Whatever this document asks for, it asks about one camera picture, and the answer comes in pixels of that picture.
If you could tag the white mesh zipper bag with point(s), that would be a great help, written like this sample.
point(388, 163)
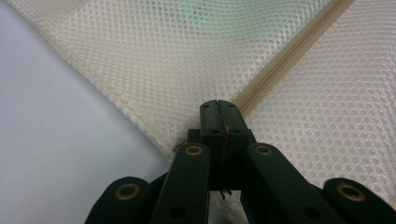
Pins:
point(155, 68)

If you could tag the light blue mat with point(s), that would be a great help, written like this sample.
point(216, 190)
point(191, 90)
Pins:
point(56, 140)

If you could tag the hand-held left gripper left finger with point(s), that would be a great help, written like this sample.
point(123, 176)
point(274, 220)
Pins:
point(211, 124)

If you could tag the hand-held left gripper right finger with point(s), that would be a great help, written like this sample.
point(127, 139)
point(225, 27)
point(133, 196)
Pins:
point(235, 124)

